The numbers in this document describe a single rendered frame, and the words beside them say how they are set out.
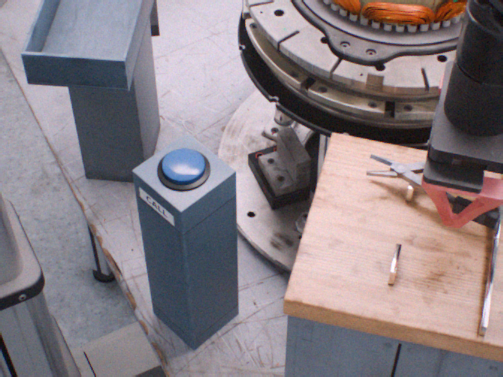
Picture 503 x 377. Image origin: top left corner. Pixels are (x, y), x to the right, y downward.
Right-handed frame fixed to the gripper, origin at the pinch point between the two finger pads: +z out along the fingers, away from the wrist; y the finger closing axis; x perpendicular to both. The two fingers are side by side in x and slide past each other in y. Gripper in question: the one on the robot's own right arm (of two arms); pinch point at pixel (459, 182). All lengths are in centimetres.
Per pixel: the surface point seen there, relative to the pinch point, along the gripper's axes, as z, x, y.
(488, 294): 0.9, -3.8, -10.2
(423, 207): 2.4, 2.6, -1.6
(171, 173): 4.8, 25.6, -1.6
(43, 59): 3.5, 42.4, 8.2
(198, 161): 4.7, 23.6, 0.3
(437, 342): 3.8, -0.6, -13.9
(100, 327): 110, 59, 37
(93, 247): 99, 63, 49
